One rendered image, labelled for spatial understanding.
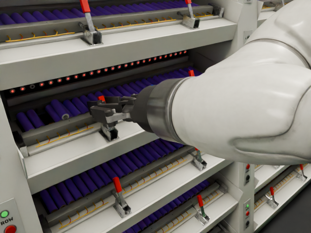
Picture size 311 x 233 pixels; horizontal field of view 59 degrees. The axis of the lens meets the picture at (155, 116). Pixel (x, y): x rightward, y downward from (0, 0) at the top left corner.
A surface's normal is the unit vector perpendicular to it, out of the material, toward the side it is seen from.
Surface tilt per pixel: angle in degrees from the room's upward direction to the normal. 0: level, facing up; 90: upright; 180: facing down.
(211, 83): 39
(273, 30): 27
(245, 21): 90
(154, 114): 80
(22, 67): 112
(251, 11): 90
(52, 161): 22
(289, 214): 0
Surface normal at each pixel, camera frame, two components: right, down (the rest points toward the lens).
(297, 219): -0.11, -0.93
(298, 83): -0.25, -0.63
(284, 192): 0.13, -0.80
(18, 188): 0.63, 0.20
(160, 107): -0.79, -0.10
